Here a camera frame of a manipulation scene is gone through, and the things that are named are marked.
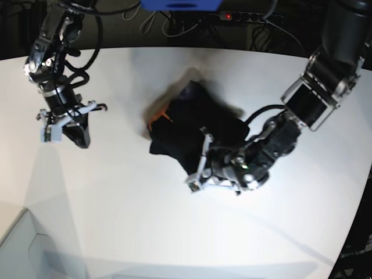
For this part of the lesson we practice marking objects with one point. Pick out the black t-shirt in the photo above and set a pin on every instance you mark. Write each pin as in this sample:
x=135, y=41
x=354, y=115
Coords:
x=176, y=128

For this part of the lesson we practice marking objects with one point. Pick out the blue box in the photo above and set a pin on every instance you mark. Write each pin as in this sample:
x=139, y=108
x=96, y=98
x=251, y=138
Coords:
x=181, y=5

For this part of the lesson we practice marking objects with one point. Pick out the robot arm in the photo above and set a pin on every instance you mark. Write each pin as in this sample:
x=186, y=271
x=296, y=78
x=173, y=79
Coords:
x=56, y=79
x=330, y=75

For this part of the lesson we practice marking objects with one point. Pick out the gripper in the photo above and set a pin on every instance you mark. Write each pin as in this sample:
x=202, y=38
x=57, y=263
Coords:
x=74, y=122
x=212, y=168

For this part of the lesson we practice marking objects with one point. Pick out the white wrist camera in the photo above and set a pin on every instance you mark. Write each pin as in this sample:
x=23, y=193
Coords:
x=194, y=186
x=51, y=134

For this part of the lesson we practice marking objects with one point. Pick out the black power strip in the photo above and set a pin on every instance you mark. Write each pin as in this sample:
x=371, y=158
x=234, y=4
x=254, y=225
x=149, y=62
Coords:
x=241, y=17

